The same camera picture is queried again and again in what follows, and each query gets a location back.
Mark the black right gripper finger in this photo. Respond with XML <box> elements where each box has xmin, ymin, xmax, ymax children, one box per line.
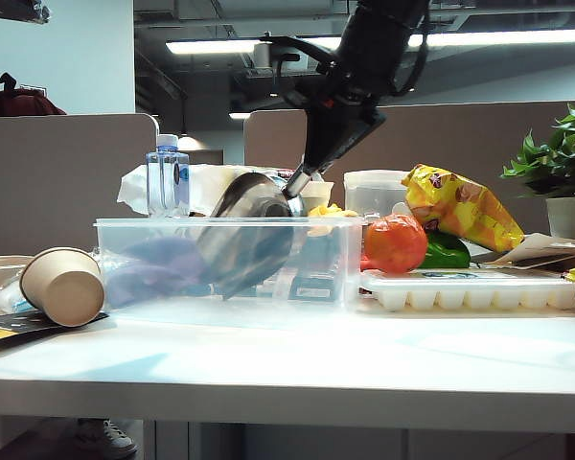
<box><xmin>315</xmin><ymin>114</ymin><xmax>387</xmax><ymax>172</ymax></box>
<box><xmin>300</xmin><ymin>112</ymin><xmax>341</xmax><ymax>172</ymax></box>

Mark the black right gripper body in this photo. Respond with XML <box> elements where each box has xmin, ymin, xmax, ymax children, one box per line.
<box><xmin>287</xmin><ymin>59</ymin><xmax>394</xmax><ymax>121</ymax></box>

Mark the metal ice scoop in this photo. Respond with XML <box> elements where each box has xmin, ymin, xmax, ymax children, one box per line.
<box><xmin>195</xmin><ymin>165</ymin><xmax>317</xmax><ymax>301</ymax></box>

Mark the dark blue labelled box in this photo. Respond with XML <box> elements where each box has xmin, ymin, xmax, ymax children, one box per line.
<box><xmin>287</xmin><ymin>265</ymin><xmax>342</xmax><ymax>302</ymax></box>

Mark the white ice cube tray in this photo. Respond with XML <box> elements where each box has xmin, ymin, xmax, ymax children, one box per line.
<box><xmin>358</xmin><ymin>267</ymin><xmax>575</xmax><ymax>311</ymax></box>

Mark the small white cup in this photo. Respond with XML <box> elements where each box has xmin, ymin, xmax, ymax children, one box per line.
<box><xmin>300</xmin><ymin>180</ymin><xmax>335</xmax><ymax>216</ymax></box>

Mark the round clear plastic tub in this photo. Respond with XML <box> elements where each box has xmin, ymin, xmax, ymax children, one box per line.
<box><xmin>343</xmin><ymin>169</ymin><xmax>411</xmax><ymax>221</ymax></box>

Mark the yellow cloth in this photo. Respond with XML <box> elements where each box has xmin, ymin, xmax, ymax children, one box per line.
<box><xmin>306</xmin><ymin>203</ymin><xmax>361</xmax><ymax>237</ymax></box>

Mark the grey-brown desk partition panel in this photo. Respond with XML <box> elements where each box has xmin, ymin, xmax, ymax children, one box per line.
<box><xmin>0</xmin><ymin>113</ymin><xmax>159</xmax><ymax>258</ymax></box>
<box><xmin>242</xmin><ymin>100</ymin><xmax>575</xmax><ymax>236</ymax></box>

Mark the transparent plastic storage container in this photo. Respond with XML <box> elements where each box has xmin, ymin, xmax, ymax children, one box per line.
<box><xmin>93</xmin><ymin>216</ymin><xmax>365</xmax><ymax>312</ymax></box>

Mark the orange fruit in red mesh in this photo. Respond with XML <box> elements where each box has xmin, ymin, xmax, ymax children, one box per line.
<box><xmin>361</xmin><ymin>213</ymin><xmax>429</xmax><ymax>275</ymax></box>

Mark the yellow snack bag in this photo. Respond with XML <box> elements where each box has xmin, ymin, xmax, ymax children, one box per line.
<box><xmin>401</xmin><ymin>163</ymin><xmax>526</xmax><ymax>254</ymax></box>

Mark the long ceiling light strip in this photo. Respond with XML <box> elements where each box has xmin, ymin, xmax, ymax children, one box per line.
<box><xmin>165</xmin><ymin>27</ymin><xmax>575</xmax><ymax>55</ymax></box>

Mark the green bell pepper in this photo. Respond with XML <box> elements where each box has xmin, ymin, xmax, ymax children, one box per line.
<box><xmin>419</xmin><ymin>231</ymin><xmax>472</xmax><ymax>270</ymax></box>

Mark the clear water bottle blue label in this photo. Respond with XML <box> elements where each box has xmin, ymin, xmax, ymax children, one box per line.
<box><xmin>146</xmin><ymin>133</ymin><xmax>192</xmax><ymax>219</ymax></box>

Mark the purple microfibre cloth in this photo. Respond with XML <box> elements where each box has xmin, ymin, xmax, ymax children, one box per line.
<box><xmin>105</xmin><ymin>237</ymin><xmax>210</xmax><ymax>308</ymax></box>

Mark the green leafy plant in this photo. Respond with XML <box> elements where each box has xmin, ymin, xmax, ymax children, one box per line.
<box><xmin>500</xmin><ymin>88</ymin><xmax>575</xmax><ymax>200</ymax></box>

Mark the brown paper sheet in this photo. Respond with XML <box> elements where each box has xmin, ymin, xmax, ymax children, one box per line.
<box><xmin>473</xmin><ymin>232</ymin><xmax>575</xmax><ymax>269</ymax></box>

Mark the white plant pot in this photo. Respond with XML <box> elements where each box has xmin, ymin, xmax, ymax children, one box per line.
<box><xmin>545</xmin><ymin>195</ymin><xmax>575</xmax><ymax>241</ymax></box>

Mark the brown paper cup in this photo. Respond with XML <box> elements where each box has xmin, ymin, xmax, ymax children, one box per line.
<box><xmin>18</xmin><ymin>246</ymin><xmax>106</xmax><ymax>329</ymax></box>

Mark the dark red backpack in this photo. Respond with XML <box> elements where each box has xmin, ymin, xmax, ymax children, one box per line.
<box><xmin>0</xmin><ymin>72</ymin><xmax>68</xmax><ymax>118</ymax></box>

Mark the dark overhead shelf item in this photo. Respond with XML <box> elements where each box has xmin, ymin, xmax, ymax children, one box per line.
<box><xmin>0</xmin><ymin>0</ymin><xmax>52</xmax><ymax>24</ymax></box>

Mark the beige pulp food tray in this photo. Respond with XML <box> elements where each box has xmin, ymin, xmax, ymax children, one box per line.
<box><xmin>0</xmin><ymin>255</ymin><xmax>35</xmax><ymax>304</ymax></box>

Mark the clear plastic wrapper blue print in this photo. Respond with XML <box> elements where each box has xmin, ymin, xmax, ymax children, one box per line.
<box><xmin>0</xmin><ymin>275</ymin><xmax>35</xmax><ymax>315</ymax></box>

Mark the black printed card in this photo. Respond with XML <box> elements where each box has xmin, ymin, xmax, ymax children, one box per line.
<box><xmin>0</xmin><ymin>310</ymin><xmax>110</xmax><ymax>344</ymax></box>

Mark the white sneaker shoe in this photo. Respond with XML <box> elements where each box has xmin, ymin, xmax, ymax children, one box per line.
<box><xmin>74</xmin><ymin>418</ymin><xmax>139</xmax><ymax>460</ymax></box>

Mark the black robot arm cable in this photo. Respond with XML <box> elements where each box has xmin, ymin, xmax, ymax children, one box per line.
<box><xmin>387</xmin><ymin>0</ymin><xmax>432</xmax><ymax>97</ymax></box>
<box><xmin>261</xmin><ymin>32</ymin><xmax>339</xmax><ymax>66</ymax></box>

